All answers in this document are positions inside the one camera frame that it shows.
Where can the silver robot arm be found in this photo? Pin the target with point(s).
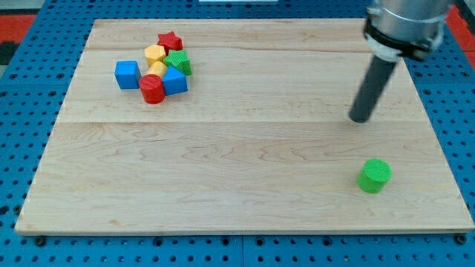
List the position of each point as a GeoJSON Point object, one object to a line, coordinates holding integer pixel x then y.
{"type": "Point", "coordinates": [410, 29]}

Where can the wooden board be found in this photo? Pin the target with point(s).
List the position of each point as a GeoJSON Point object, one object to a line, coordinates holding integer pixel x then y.
{"type": "Point", "coordinates": [260, 143]}

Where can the blue triangle block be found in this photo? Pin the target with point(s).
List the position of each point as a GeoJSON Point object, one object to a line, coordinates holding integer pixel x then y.
{"type": "Point", "coordinates": [174, 81]}

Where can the green star block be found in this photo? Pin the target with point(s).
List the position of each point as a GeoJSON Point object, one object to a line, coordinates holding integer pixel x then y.
{"type": "Point", "coordinates": [180, 60]}

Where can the red cylinder block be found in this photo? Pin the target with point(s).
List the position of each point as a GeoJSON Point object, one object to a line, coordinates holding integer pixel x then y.
{"type": "Point", "coordinates": [151, 87]}

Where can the yellow cylinder block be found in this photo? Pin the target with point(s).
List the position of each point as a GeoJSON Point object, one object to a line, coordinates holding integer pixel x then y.
{"type": "Point", "coordinates": [158, 68]}

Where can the red star block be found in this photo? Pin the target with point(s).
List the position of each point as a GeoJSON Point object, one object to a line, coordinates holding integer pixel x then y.
{"type": "Point", "coordinates": [170, 41]}

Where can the yellow hexagon block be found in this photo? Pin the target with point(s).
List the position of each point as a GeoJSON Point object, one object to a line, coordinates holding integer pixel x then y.
{"type": "Point", "coordinates": [154, 53]}

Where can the blue cube block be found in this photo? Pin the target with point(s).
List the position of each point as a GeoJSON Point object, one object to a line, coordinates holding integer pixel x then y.
{"type": "Point", "coordinates": [127, 74]}

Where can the green cylinder block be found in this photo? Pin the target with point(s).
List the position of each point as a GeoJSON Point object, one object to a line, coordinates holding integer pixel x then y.
{"type": "Point", "coordinates": [374, 175]}

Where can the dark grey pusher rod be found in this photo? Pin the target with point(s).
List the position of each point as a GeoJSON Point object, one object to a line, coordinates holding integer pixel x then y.
{"type": "Point", "coordinates": [372, 87]}

